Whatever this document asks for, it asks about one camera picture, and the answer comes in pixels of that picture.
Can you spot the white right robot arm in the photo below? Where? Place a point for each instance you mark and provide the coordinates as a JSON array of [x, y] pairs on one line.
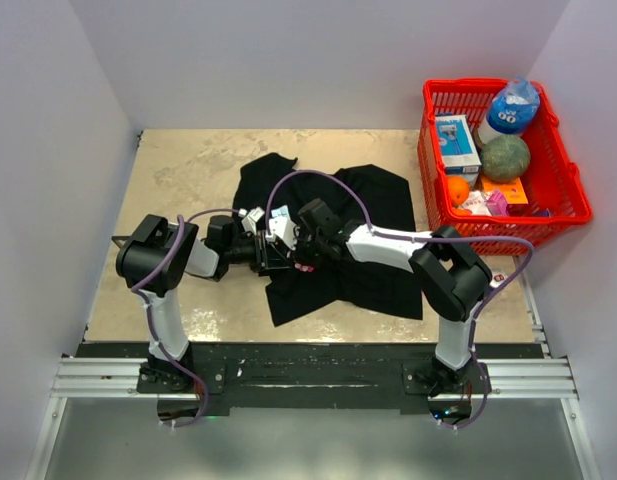
[[451, 275]]

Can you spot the aluminium rail frame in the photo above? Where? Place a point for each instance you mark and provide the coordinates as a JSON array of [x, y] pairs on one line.
[[99, 426]]

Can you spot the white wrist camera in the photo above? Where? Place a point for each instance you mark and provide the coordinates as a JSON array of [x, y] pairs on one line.
[[250, 219], [282, 229]]

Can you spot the blue silver drink can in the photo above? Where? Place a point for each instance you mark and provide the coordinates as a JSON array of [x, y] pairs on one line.
[[499, 280]]

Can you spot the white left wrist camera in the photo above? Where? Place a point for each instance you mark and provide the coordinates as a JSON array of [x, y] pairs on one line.
[[250, 219]]

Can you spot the orange fruit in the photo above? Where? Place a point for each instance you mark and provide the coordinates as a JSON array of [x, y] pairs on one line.
[[458, 190]]

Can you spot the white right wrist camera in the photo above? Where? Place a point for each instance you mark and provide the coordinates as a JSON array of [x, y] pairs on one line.
[[282, 229]]

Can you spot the green round melon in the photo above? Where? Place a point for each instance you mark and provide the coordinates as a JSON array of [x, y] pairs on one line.
[[505, 158]]

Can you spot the blue plastic bag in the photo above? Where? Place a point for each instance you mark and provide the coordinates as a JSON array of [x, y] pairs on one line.
[[510, 112]]

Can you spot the orange box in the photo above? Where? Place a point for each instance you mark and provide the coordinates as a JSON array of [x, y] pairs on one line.
[[513, 190]]

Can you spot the blue white box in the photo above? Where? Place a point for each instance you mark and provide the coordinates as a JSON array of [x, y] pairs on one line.
[[458, 151]]

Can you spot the pink flower brooch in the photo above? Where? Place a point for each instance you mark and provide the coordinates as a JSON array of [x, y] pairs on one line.
[[303, 268]]

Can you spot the pink small package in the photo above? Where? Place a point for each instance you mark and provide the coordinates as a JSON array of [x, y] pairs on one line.
[[497, 203]]

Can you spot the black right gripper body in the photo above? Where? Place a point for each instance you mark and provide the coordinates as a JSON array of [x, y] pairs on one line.
[[309, 247]]

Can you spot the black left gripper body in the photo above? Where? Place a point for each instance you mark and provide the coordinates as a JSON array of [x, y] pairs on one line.
[[251, 252]]

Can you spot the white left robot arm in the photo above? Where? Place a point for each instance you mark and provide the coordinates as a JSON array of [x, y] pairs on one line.
[[158, 254]]

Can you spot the red plastic basket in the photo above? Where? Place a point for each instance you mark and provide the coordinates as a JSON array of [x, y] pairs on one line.
[[556, 197]]

